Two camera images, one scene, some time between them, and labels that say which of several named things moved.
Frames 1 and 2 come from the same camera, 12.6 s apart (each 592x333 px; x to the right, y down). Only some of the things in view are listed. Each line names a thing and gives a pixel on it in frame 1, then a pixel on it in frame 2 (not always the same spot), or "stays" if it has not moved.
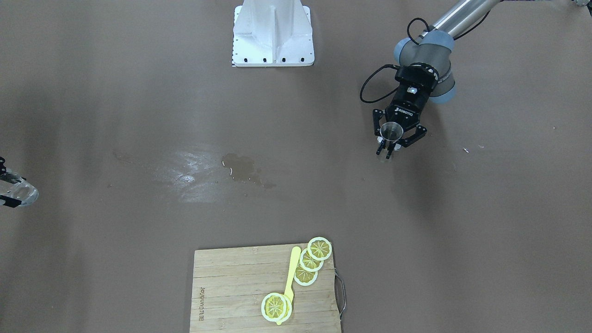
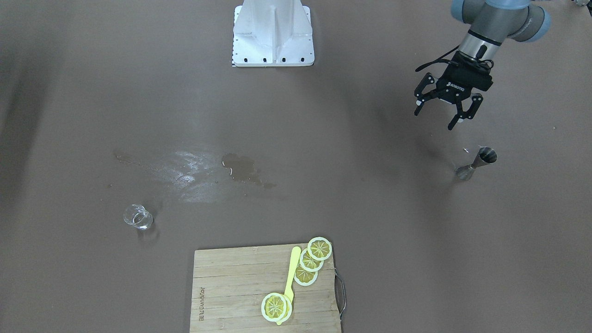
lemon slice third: [304, 277] stays
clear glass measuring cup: [21, 191] → [137, 215]
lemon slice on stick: [276, 307] stays
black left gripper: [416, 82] → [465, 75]
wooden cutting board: [229, 286] stays
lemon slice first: [319, 248] stays
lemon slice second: [309, 263] stays
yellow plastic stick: [293, 273] stays
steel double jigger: [391, 132] → [485, 155]
